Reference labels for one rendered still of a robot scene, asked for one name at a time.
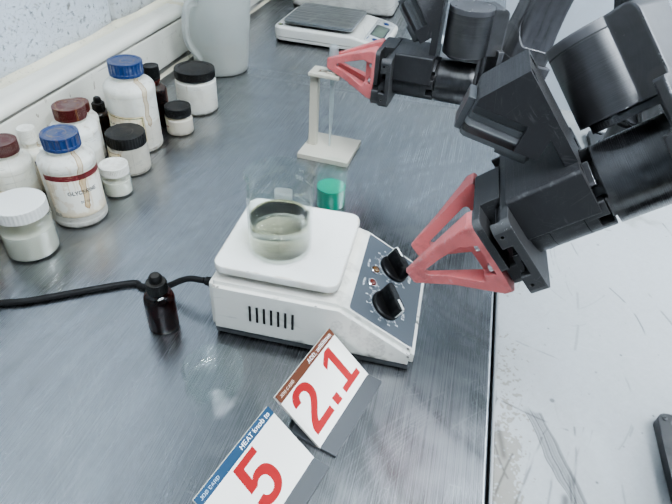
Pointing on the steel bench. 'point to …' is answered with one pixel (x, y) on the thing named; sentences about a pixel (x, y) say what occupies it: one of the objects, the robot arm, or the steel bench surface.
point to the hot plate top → (233, 252)
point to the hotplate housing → (306, 313)
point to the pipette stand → (341, 146)
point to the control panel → (405, 326)
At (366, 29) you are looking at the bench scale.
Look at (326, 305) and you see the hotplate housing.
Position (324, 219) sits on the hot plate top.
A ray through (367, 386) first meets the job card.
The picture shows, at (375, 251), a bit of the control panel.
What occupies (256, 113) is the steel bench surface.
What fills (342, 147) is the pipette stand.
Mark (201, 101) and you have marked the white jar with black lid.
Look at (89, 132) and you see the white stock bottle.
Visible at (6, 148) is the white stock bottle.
